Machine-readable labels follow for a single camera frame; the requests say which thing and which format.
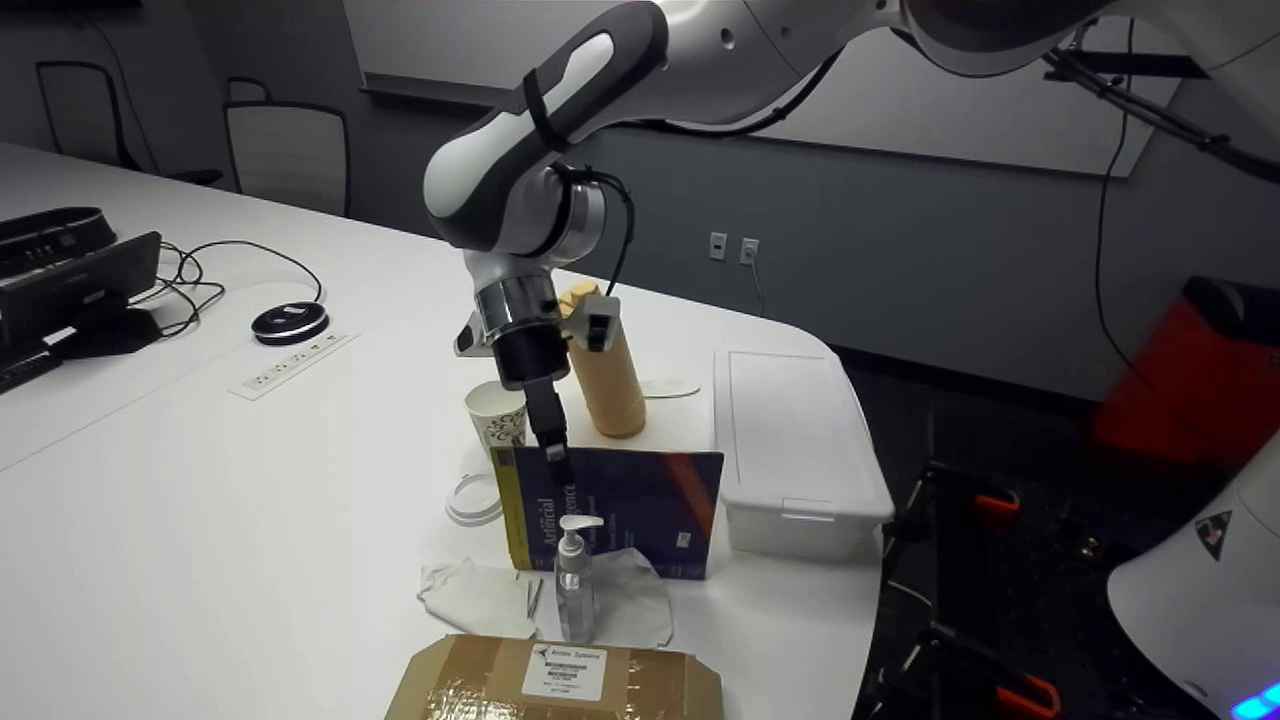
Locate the wall whiteboard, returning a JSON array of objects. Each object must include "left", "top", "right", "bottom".
[{"left": 338, "top": 0, "right": 1222, "bottom": 180}]

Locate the blue box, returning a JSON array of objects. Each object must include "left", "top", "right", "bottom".
[{"left": 488, "top": 442, "right": 728, "bottom": 582}]

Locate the clear plastic cup lid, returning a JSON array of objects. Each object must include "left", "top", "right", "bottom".
[{"left": 443, "top": 470, "right": 507, "bottom": 528}]

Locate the white paper cup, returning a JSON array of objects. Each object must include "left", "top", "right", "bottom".
[{"left": 459, "top": 378, "right": 536, "bottom": 455}]

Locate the black stand with orange clamps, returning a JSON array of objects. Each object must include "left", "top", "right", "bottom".
[{"left": 859, "top": 455, "right": 1071, "bottom": 720}]

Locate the red bin with black top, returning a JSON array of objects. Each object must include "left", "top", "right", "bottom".
[{"left": 1092, "top": 273, "right": 1280, "bottom": 470}]

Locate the white paper table label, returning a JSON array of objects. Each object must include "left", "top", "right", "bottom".
[{"left": 229, "top": 326, "right": 353, "bottom": 402}]

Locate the clear pump sanitizer bottle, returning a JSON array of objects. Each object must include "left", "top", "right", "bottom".
[{"left": 549, "top": 513, "right": 607, "bottom": 647}]

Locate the black overhead camera boom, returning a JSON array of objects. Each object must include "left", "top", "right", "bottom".
[{"left": 1043, "top": 44, "right": 1280, "bottom": 183}]

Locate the dark framed meeting chair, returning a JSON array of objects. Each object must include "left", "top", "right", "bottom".
[{"left": 33, "top": 55, "right": 142, "bottom": 173}]

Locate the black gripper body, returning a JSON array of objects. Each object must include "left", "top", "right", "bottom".
[{"left": 492, "top": 321, "right": 576, "bottom": 392}]

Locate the black table cable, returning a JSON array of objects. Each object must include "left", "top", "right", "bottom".
[{"left": 132, "top": 237, "right": 330, "bottom": 340}]

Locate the flat cardboard box with label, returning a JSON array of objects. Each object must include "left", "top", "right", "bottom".
[{"left": 381, "top": 630, "right": 724, "bottom": 720}]

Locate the black hanging cable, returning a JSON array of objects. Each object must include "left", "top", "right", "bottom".
[{"left": 1087, "top": 116, "right": 1155, "bottom": 392}]

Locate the white plastic lidded container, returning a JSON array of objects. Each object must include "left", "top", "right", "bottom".
[{"left": 707, "top": 347, "right": 895, "bottom": 562}]

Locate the black round puck speaker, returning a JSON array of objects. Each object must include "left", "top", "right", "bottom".
[{"left": 249, "top": 299, "right": 330, "bottom": 347}]

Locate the white machine with blue light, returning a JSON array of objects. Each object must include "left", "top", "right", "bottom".
[{"left": 1103, "top": 433, "right": 1280, "bottom": 720}]

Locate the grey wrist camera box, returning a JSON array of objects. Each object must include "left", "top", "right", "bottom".
[{"left": 579, "top": 290, "right": 625, "bottom": 354}]

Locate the crumpled white plastic bag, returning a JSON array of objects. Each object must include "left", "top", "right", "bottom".
[{"left": 411, "top": 554, "right": 545, "bottom": 641}]

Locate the black conference device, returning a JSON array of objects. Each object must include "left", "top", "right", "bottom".
[{"left": 0, "top": 202, "right": 168, "bottom": 392}]

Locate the white-backed meeting chair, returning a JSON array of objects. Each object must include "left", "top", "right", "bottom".
[{"left": 218, "top": 94, "right": 355, "bottom": 216}]

